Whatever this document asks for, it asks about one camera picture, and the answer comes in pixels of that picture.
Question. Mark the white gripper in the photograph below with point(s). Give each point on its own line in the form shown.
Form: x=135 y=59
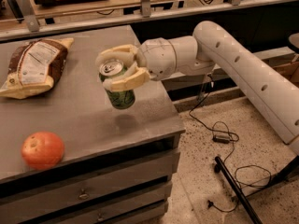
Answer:
x=154 y=57

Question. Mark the green soda can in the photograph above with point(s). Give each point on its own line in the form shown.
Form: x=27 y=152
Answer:
x=112 y=73

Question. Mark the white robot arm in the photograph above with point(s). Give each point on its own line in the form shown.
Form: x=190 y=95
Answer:
x=276 y=98

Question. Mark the brown chip bag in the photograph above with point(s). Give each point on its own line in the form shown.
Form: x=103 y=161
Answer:
x=35 y=67

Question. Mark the grey drawer cabinet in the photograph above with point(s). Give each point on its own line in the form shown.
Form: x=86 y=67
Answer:
x=117 y=164

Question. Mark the black power adapter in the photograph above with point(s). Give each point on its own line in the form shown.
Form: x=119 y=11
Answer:
x=221 y=139

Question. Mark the red tomato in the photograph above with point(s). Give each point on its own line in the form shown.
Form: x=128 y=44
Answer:
x=42 y=150

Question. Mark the black stand leg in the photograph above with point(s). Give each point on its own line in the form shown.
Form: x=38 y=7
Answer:
x=244 y=190

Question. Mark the metal railing frame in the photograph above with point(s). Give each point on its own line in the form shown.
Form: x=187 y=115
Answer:
x=37 y=20

